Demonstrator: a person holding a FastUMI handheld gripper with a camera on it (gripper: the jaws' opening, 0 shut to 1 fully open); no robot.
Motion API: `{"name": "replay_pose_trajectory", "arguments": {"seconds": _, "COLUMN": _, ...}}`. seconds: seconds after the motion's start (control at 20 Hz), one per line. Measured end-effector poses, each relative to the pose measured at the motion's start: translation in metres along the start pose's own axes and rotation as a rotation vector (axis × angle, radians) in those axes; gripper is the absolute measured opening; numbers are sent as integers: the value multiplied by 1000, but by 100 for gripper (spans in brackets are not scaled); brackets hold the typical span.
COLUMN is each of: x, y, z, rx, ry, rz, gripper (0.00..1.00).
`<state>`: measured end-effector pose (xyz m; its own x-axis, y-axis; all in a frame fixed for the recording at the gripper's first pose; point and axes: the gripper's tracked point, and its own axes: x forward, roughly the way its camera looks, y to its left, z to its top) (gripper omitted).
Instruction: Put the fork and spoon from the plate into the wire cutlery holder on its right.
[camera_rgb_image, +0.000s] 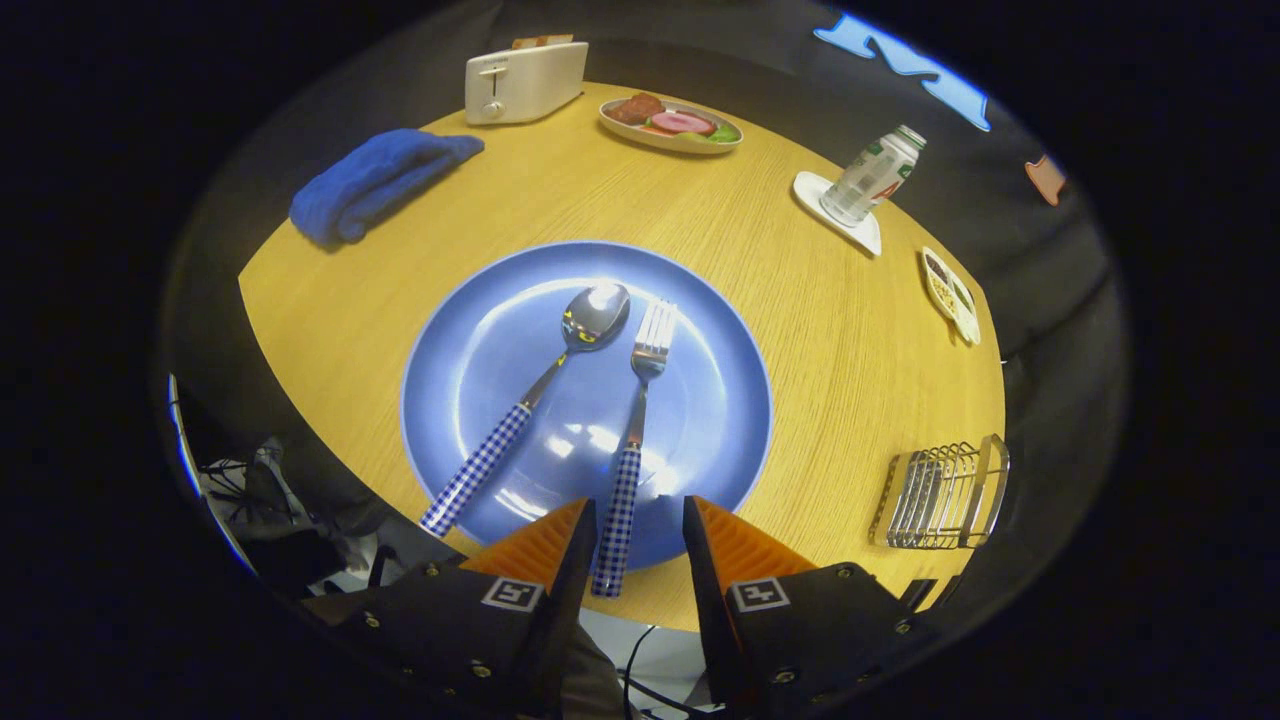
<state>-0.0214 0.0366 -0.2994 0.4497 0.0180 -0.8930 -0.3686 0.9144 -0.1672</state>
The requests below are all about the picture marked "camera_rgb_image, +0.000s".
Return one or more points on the large brown meat piece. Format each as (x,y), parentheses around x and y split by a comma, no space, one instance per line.
(635,108)

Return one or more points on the white toaster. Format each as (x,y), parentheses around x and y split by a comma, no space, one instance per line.
(530,80)

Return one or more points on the pink ham slice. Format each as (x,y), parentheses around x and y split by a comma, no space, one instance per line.
(683,123)

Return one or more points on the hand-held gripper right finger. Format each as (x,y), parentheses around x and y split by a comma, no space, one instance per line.
(705,600)

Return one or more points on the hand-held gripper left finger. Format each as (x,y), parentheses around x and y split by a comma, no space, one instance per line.
(570,600)

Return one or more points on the white drink bottle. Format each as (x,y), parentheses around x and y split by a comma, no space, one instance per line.
(870,180)

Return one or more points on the black backdrop cloth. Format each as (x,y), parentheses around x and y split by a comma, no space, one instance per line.
(1060,350)

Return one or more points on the blue round plate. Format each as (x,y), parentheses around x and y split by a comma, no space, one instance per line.
(700,400)

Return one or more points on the person's leg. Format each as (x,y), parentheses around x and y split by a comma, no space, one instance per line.
(590,680)

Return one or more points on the green lettuce leaf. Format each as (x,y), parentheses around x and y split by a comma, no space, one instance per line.
(724,133)

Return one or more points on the white divided dish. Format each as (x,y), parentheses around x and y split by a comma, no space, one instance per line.
(950,300)

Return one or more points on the grey food plate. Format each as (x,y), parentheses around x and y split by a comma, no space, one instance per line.
(655,142)

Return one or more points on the blue folded towel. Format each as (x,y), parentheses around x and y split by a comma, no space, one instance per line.
(370,180)

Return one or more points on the white coaster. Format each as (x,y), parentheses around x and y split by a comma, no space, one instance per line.
(862,236)

